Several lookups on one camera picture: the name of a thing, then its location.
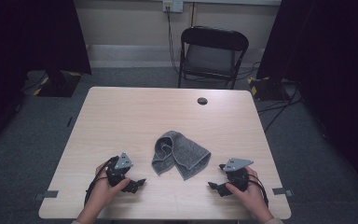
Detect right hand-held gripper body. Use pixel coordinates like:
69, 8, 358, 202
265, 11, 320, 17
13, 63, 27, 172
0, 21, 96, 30
218, 157, 255, 192

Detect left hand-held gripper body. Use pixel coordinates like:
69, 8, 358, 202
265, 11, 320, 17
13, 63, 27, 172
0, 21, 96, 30
105, 151, 135, 188

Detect grey towel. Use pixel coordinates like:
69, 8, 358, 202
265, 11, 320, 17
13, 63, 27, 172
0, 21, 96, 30
151, 130, 213, 182

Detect person's left hand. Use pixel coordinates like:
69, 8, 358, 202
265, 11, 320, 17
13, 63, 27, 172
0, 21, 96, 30
84, 161, 132, 216

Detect person's right hand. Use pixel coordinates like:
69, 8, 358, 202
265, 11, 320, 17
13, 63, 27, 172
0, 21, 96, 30
225, 166, 270, 218

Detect grey tape strip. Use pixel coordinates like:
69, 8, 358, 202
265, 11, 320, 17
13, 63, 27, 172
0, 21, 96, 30
34, 189, 60, 201
271, 187, 294, 197

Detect black stand base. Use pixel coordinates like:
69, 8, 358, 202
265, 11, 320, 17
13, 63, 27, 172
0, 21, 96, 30
247, 76, 295, 102
33, 70, 84, 98

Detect black folding chair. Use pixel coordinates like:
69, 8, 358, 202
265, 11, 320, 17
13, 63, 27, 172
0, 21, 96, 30
177, 25, 250, 91

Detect dark curtain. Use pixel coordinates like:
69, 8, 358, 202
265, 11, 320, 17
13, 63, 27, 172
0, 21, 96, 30
0, 0, 93, 157
255, 0, 358, 200

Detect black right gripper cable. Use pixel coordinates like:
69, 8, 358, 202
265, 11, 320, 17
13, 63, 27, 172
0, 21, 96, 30
246, 173, 269, 208

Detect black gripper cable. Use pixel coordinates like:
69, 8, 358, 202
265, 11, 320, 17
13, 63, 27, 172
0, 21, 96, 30
83, 156, 119, 208
246, 173, 269, 208

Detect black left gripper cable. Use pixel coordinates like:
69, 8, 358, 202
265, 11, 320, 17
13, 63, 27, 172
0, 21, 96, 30
83, 156, 119, 208

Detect black floor cables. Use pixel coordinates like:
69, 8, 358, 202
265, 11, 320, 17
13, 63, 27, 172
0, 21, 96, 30
236, 61, 306, 133

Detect black wall socket cable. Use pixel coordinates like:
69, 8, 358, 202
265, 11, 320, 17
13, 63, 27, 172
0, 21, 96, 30
166, 6, 181, 75

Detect white wall socket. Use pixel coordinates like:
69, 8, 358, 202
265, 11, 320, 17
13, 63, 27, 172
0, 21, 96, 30
162, 0, 185, 14

